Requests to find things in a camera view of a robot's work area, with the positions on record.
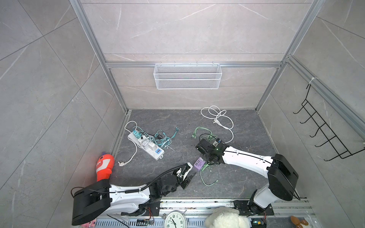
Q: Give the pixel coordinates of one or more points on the red toy vacuum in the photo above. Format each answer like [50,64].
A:
[104,167]

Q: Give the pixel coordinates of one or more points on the brown plush toy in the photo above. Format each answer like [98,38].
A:
[299,223]

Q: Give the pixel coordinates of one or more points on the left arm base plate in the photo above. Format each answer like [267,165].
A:
[147,209]

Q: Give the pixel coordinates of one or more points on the white wire mesh basket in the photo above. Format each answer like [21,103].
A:
[187,76]

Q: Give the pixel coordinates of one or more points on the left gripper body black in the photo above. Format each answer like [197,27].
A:
[177,183]

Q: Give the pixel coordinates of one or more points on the black wire hook rack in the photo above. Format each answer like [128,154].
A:
[322,126]

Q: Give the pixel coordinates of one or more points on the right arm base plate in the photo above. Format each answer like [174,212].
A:
[249,208]

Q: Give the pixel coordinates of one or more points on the aluminium front rail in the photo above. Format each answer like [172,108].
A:
[195,212]

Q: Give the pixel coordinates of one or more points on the white multicolour power strip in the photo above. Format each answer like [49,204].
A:
[146,143]

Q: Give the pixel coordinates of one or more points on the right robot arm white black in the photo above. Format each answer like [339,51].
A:
[282,177]

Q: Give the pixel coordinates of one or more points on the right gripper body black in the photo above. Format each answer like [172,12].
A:
[207,159]

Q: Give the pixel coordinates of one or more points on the white plush toy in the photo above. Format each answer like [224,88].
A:
[224,217]

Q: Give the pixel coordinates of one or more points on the white analog clock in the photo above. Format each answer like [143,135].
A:
[175,219]

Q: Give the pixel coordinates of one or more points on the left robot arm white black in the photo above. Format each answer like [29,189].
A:
[102,198]

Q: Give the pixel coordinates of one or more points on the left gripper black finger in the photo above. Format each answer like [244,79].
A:
[186,169]
[187,180]

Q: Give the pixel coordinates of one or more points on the purple small power strip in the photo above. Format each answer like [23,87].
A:
[198,165]

